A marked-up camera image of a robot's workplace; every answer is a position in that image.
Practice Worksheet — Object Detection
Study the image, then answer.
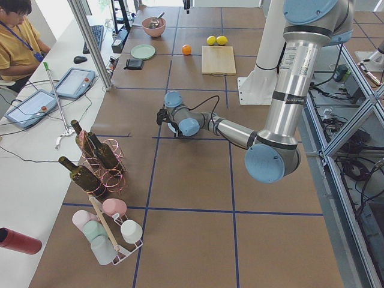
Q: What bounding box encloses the light green plate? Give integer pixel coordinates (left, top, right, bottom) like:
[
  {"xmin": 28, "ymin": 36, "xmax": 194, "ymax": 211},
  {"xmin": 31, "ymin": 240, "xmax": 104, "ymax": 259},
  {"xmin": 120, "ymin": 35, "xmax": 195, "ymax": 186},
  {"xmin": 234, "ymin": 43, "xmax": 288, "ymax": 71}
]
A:
[{"xmin": 130, "ymin": 44, "xmax": 156, "ymax": 60}]

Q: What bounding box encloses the orange fruit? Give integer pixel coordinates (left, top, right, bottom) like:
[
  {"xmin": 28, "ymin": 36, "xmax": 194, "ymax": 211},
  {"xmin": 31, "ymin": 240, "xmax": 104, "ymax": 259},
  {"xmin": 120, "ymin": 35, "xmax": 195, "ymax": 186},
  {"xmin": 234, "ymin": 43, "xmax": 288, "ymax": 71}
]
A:
[{"xmin": 182, "ymin": 44, "xmax": 192, "ymax": 56}]

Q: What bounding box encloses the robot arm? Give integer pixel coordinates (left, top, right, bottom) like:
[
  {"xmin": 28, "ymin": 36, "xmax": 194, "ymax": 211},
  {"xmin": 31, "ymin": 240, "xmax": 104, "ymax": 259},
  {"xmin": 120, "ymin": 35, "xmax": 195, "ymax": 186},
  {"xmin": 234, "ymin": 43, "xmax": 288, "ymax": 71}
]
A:
[{"xmin": 157, "ymin": 1, "xmax": 355, "ymax": 183}]

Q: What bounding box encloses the teach pendant near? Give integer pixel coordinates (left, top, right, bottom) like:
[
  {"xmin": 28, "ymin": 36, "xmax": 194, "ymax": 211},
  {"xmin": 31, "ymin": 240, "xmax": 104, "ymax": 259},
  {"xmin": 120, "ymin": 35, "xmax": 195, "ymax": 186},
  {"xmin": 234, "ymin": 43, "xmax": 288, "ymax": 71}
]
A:
[{"xmin": 5, "ymin": 89, "xmax": 57, "ymax": 128}]

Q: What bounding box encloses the metal scoop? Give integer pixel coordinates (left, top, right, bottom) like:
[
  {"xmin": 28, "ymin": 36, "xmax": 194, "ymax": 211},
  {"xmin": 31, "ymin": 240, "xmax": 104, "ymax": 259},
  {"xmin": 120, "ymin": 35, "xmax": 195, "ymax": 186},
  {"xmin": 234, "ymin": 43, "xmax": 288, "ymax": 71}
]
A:
[{"xmin": 148, "ymin": 11, "xmax": 165, "ymax": 29}]

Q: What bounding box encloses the white plastic cup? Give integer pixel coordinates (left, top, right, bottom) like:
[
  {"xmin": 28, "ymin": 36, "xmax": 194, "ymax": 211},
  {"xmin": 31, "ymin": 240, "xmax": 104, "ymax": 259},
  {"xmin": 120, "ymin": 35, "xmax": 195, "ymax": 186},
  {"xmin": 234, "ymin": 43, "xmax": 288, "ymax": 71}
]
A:
[{"xmin": 121, "ymin": 220, "xmax": 143, "ymax": 244}]

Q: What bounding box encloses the dark wine bottle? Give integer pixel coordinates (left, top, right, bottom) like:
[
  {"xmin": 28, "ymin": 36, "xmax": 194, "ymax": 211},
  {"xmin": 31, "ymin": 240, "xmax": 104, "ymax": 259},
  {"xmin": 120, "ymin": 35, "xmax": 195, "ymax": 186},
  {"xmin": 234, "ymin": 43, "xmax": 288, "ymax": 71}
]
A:
[
  {"xmin": 87, "ymin": 131, "xmax": 124, "ymax": 175},
  {"xmin": 58, "ymin": 156, "xmax": 109, "ymax": 201},
  {"xmin": 70, "ymin": 119, "xmax": 94, "ymax": 158}
]

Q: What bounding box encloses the dark wine bottle middle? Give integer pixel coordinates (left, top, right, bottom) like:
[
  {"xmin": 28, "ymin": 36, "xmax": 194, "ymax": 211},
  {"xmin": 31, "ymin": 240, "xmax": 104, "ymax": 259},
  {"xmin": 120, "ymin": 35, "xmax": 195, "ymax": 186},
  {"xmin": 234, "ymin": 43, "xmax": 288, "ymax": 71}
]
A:
[{"xmin": 87, "ymin": 131, "xmax": 124, "ymax": 175}]

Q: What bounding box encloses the copper wire bottle rack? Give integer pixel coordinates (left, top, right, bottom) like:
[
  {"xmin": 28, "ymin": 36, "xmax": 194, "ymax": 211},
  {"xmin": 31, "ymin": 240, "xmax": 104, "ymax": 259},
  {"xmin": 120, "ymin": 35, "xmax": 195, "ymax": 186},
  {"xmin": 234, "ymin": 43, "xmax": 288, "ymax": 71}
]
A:
[{"xmin": 76, "ymin": 130, "xmax": 127, "ymax": 195}]

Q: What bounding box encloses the grey folded cloth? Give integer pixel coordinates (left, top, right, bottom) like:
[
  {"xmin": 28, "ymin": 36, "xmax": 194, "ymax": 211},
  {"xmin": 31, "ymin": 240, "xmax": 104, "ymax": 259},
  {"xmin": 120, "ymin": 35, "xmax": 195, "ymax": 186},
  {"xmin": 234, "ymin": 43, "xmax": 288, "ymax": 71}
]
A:
[{"xmin": 124, "ymin": 58, "xmax": 144, "ymax": 70}]

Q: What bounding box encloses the pink bowl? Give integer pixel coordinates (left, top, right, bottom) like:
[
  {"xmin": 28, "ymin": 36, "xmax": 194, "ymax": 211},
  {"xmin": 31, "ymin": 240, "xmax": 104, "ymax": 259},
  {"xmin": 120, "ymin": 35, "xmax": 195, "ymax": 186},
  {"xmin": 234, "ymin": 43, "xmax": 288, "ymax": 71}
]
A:
[{"xmin": 142, "ymin": 17, "xmax": 166, "ymax": 38}]

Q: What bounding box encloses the dark wine bottle rear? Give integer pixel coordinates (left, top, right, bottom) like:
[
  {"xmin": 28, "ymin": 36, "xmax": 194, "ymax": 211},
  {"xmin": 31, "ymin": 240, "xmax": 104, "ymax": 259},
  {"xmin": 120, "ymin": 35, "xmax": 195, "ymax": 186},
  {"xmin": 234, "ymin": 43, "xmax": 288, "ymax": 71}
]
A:
[{"xmin": 70, "ymin": 119, "xmax": 94, "ymax": 158}]

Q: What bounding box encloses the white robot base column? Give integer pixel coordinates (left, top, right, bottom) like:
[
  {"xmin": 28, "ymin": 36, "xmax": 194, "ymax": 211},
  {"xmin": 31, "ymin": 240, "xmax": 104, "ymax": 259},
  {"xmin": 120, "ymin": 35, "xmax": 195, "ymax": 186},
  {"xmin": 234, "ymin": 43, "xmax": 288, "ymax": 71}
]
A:
[{"xmin": 238, "ymin": 0, "xmax": 286, "ymax": 105}]

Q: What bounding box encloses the seated person yellow shirt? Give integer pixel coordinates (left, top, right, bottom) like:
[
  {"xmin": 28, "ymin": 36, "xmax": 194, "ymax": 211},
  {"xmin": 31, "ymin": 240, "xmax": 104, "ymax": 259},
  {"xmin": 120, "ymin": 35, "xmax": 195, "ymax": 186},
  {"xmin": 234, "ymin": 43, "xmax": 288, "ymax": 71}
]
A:
[{"xmin": 1, "ymin": 0, "xmax": 50, "ymax": 92}]

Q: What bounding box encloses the teach pendant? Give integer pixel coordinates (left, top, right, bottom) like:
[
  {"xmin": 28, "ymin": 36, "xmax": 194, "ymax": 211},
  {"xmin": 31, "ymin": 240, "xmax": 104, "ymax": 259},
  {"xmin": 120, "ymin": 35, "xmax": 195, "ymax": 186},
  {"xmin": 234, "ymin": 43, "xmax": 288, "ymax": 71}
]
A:
[
  {"xmin": 5, "ymin": 89, "xmax": 57, "ymax": 128},
  {"xmin": 55, "ymin": 67, "xmax": 96, "ymax": 100}
]

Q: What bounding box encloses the bamboo cutting board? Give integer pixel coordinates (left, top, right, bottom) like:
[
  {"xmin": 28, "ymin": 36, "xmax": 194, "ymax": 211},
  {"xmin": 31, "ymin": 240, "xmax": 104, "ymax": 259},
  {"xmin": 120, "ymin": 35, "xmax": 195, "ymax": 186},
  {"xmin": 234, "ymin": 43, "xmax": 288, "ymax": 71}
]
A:
[{"xmin": 201, "ymin": 46, "xmax": 236, "ymax": 75}]

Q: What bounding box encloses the red thermos bottle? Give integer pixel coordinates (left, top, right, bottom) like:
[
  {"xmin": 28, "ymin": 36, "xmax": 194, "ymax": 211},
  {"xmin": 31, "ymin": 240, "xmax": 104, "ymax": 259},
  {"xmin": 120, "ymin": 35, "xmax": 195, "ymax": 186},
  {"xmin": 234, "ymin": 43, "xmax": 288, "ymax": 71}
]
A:
[{"xmin": 1, "ymin": 227, "xmax": 42, "ymax": 255}]

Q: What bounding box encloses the grey-blue plastic cup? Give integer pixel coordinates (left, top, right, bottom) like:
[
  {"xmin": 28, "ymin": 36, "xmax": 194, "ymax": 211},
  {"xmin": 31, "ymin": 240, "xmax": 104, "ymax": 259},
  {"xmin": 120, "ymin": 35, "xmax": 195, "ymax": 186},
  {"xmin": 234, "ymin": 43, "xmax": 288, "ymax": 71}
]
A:
[{"xmin": 91, "ymin": 235, "xmax": 118, "ymax": 265}]

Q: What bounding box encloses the teach pendant far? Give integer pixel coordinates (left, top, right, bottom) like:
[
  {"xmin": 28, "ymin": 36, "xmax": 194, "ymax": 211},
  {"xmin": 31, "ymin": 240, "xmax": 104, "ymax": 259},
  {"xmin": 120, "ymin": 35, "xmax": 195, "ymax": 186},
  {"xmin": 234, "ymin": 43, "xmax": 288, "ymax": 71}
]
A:
[{"xmin": 55, "ymin": 67, "xmax": 96, "ymax": 100}]

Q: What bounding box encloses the dark wine bottle front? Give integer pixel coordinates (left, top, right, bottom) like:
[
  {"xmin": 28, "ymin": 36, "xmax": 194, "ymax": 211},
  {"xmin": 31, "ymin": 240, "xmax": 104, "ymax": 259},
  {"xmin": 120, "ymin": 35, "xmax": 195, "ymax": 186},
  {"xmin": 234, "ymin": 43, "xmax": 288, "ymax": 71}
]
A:
[{"xmin": 58, "ymin": 156, "xmax": 109, "ymax": 201}]

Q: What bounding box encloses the black computer mouse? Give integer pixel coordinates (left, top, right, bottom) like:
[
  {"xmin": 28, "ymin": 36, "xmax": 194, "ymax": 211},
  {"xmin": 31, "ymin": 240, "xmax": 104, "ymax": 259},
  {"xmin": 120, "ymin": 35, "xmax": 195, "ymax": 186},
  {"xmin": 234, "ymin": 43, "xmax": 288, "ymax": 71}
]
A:
[{"xmin": 73, "ymin": 55, "xmax": 88, "ymax": 64}]

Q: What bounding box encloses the white wire cup rack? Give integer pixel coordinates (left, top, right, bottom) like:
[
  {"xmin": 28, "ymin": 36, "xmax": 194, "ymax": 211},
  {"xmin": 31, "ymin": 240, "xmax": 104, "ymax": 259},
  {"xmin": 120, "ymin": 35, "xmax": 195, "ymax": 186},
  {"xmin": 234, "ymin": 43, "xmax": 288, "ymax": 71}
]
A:
[{"xmin": 89, "ymin": 194, "xmax": 144, "ymax": 266}]

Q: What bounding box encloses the reacher grabber stick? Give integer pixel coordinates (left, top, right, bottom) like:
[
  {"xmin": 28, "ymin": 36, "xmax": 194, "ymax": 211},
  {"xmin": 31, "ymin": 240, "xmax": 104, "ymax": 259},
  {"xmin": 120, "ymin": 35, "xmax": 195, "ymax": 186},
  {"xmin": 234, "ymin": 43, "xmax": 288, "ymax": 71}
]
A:
[{"xmin": 43, "ymin": 61, "xmax": 75, "ymax": 150}]

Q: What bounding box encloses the black keyboard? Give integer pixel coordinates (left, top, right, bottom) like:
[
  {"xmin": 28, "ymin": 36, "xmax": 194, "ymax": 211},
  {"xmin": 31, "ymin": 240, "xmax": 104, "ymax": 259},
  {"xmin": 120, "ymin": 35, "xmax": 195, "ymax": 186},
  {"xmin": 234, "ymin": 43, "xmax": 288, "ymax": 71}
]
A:
[{"xmin": 82, "ymin": 25, "xmax": 104, "ymax": 54}]

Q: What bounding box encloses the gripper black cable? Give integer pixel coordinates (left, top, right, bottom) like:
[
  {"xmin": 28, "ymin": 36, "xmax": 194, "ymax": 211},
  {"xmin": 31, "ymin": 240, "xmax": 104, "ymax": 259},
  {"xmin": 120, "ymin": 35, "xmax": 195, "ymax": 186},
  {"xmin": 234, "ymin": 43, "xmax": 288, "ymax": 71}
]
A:
[{"xmin": 184, "ymin": 95, "xmax": 221, "ymax": 133}]

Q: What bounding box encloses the yellow lemon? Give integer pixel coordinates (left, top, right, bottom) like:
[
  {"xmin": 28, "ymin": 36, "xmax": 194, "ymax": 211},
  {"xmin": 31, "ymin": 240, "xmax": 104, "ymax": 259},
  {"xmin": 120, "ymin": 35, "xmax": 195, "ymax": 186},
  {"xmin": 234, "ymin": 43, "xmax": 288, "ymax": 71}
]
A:
[
  {"xmin": 216, "ymin": 35, "xmax": 228, "ymax": 46},
  {"xmin": 206, "ymin": 35, "xmax": 217, "ymax": 46}
]

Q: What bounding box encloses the light blue plate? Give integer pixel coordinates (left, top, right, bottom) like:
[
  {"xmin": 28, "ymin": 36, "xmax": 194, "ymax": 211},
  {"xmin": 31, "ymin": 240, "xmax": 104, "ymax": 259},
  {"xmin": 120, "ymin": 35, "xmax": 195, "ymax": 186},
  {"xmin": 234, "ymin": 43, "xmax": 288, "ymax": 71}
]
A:
[{"xmin": 167, "ymin": 123, "xmax": 177, "ymax": 134}]

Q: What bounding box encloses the green plastic cup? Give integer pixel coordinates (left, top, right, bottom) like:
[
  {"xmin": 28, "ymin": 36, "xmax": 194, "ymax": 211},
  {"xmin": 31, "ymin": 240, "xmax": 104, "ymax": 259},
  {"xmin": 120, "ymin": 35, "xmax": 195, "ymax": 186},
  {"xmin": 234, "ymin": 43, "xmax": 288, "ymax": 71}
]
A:
[{"xmin": 82, "ymin": 220, "xmax": 108, "ymax": 242}]

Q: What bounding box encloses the yellow lemon right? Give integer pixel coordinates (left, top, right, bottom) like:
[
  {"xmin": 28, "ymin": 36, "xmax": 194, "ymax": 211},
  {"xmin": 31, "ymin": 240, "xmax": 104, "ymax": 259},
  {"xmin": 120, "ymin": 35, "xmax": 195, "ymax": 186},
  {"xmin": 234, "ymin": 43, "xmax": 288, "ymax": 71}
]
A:
[{"xmin": 216, "ymin": 35, "xmax": 228, "ymax": 46}]

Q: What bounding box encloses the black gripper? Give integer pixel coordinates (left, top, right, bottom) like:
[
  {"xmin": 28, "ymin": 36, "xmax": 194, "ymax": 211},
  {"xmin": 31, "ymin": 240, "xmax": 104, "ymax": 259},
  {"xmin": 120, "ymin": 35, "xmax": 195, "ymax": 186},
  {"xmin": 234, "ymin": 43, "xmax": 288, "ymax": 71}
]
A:
[{"xmin": 156, "ymin": 109, "xmax": 182, "ymax": 138}]

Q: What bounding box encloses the yellow lemon left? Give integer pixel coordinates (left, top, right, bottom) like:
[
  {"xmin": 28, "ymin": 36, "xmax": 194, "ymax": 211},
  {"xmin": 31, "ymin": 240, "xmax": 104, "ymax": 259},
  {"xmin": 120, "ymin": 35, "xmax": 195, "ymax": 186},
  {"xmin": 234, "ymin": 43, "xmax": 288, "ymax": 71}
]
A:
[{"xmin": 206, "ymin": 35, "xmax": 217, "ymax": 46}]

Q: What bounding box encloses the aluminium frame post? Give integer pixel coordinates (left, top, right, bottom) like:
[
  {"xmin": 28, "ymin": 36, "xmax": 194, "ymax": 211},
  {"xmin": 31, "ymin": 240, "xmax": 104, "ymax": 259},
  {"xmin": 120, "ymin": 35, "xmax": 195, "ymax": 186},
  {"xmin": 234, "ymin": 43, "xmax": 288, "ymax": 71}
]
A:
[{"xmin": 67, "ymin": 0, "xmax": 113, "ymax": 91}]

